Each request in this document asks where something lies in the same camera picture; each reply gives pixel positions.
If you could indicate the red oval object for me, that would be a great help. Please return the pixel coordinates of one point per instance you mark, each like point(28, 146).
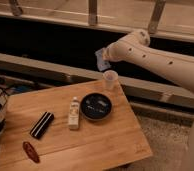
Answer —
point(31, 152)

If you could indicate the blue-white gripper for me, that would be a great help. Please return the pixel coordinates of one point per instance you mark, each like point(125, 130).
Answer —
point(102, 64)

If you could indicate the translucent plastic cup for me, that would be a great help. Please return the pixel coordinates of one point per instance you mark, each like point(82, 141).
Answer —
point(110, 77)

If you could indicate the black round bowl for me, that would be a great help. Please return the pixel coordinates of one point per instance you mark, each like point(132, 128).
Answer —
point(95, 106)

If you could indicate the metal window rail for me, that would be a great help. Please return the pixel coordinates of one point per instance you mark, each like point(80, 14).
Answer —
point(133, 87)

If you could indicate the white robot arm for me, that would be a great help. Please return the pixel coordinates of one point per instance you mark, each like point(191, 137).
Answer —
point(177, 68)

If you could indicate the black rectangular case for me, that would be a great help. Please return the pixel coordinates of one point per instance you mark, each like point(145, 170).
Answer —
point(41, 125)

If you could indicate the wooden table board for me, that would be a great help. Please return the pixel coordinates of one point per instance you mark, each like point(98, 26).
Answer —
point(95, 146)

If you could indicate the white tube bottle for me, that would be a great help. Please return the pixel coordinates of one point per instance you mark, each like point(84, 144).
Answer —
point(74, 113)

